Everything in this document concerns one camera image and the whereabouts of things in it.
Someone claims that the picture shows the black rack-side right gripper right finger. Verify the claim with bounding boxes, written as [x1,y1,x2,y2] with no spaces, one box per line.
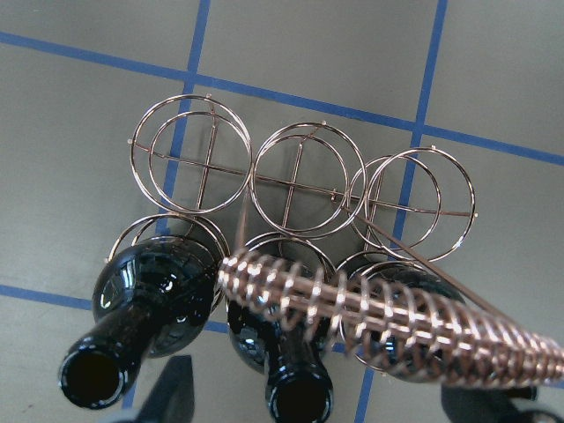
[441,385,540,423]

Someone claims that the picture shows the black rack-side right gripper left finger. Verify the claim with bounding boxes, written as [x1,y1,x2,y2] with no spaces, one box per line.
[136,355,194,423]

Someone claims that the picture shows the dark wine bottle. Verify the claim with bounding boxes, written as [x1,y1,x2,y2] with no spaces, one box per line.
[226,301,333,422]

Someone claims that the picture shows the dark bottle in rack inner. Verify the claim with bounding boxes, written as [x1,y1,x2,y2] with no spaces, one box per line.
[59,238,219,410]

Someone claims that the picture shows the dark bottle in rack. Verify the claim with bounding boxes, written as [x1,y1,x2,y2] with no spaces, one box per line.
[59,238,219,410]
[340,262,464,383]

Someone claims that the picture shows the dark bottle in rack outer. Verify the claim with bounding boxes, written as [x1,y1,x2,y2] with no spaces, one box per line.
[340,262,464,383]

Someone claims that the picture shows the copper wire wine rack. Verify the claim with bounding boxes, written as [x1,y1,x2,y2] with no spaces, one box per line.
[129,94,563,389]

